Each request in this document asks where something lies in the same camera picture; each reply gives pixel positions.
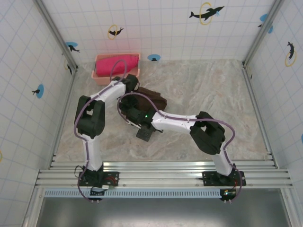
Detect grey metal sheet panel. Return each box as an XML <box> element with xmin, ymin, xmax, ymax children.
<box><xmin>35</xmin><ymin>197</ymin><xmax>291</xmax><ymax>227</ymax></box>

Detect black animal yellow ring sticker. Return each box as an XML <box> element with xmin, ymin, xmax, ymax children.
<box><xmin>64</xmin><ymin>59</ymin><xmax>73</xmax><ymax>76</ymax></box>

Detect slotted grey cable duct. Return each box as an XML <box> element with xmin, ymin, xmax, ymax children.
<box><xmin>44</xmin><ymin>189</ymin><xmax>239</xmax><ymax>198</ymax></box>

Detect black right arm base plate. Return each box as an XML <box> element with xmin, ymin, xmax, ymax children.
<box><xmin>202</xmin><ymin>170</ymin><xmax>247</xmax><ymax>187</ymax></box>

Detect magenta folded cloth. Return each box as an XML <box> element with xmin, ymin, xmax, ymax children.
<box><xmin>95</xmin><ymin>54</ymin><xmax>139</xmax><ymax>78</ymax></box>

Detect large dolphin yellow ring sticker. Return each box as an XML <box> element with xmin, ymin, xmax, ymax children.
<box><xmin>199</xmin><ymin>1</ymin><xmax>225</xmax><ymax>26</ymax></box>

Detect aluminium mounting rail beam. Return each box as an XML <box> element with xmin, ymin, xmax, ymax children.
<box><xmin>35</xmin><ymin>160</ymin><xmax>293</xmax><ymax>190</ymax></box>

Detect small black connector box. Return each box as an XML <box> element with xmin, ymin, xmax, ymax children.
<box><xmin>89</xmin><ymin>186</ymin><xmax>106</xmax><ymax>203</ymax></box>

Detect small circuit board green light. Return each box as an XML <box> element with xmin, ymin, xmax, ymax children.
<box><xmin>220</xmin><ymin>188</ymin><xmax>237</xmax><ymax>203</ymax></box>

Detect blue circle black fish sticker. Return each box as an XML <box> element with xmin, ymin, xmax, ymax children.
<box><xmin>32</xmin><ymin>84</ymin><xmax>45</xmax><ymax>99</ymax></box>

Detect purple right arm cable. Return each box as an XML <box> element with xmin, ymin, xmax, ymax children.
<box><xmin>117</xmin><ymin>92</ymin><xmax>243</xmax><ymax>204</ymax></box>

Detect blue patch sticker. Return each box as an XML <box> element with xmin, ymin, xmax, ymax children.
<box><xmin>257</xmin><ymin>13</ymin><xmax>274</xmax><ymax>34</ymax></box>

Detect seahorse yellow ring sticker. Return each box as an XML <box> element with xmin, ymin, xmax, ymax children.
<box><xmin>285</xmin><ymin>41</ymin><xmax>298</xmax><ymax>68</ymax></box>

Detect aluminium corner post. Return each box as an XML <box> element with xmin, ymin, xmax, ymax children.
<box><xmin>241</xmin><ymin>0</ymin><xmax>286</xmax><ymax>68</ymax></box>
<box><xmin>33</xmin><ymin>0</ymin><xmax>80</xmax><ymax>71</ymax></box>

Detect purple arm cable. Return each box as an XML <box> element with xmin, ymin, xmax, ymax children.
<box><xmin>117</xmin><ymin>92</ymin><xmax>243</xmax><ymax>204</ymax></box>
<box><xmin>73</xmin><ymin>59</ymin><xmax>128</xmax><ymax>203</ymax></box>

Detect small dolphin yellow ring sticker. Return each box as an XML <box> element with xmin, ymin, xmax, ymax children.
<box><xmin>107</xmin><ymin>23</ymin><xmax>125</xmax><ymax>40</ymax></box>

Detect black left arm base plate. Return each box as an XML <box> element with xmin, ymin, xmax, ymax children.
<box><xmin>78</xmin><ymin>171</ymin><xmax>120</xmax><ymax>187</ymax></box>

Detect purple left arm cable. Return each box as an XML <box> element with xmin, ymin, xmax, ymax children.
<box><xmin>73</xmin><ymin>59</ymin><xmax>128</xmax><ymax>203</ymax></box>

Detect pink plastic basket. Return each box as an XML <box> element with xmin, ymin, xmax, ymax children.
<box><xmin>91</xmin><ymin>52</ymin><xmax>142</xmax><ymax>86</ymax></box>

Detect aluminium side rail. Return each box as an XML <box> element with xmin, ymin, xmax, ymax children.
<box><xmin>48</xmin><ymin>67</ymin><xmax>80</xmax><ymax>170</ymax></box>
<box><xmin>241</xmin><ymin>63</ymin><xmax>279</xmax><ymax>170</ymax></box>

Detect blue circle shark sticker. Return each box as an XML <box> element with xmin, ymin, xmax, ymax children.
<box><xmin>65</xmin><ymin>42</ymin><xmax>80</xmax><ymax>53</ymax></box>

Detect brown long pants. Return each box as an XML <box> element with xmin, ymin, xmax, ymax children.
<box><xmin>118</xmin><ymin>86</ymin><xmax>168</xmax><ymax>114</ymax></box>

